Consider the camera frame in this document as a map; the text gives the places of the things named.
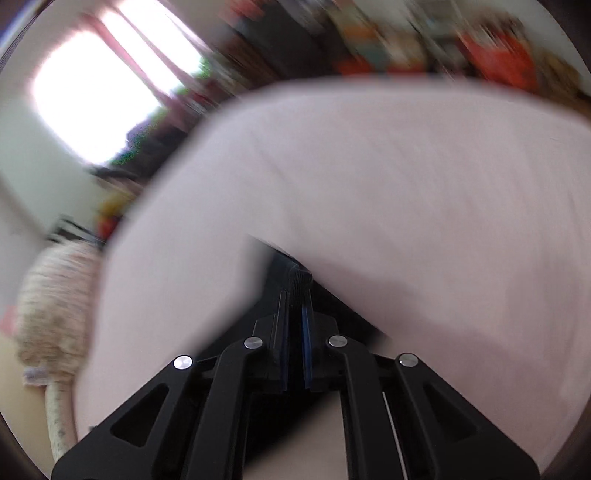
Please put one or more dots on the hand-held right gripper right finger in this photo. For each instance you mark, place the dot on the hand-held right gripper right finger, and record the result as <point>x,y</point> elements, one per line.
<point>307,344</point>

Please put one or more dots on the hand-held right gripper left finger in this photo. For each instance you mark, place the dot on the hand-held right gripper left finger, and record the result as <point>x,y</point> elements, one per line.
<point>282,332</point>

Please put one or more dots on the black pants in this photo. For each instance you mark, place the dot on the black pants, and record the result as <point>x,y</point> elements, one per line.
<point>334,307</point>

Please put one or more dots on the pink bed sheet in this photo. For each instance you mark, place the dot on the pink bed sheet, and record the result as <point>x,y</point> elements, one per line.
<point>369,184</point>

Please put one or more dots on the yellow red toy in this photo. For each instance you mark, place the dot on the yellow red toy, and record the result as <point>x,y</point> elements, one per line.
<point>113,217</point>

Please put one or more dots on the floral pillow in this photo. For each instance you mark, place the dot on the floral pillow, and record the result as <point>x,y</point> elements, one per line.
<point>60,300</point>

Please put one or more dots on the floral bolster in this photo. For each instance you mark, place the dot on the floral bolster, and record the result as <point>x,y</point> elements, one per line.
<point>57,420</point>

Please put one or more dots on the bright window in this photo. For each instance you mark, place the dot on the bright window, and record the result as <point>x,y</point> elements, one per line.
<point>106,92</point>

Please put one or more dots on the colourful cluttered shelf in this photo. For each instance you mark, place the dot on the colourful cluttered shelf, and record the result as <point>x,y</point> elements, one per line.
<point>397,41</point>

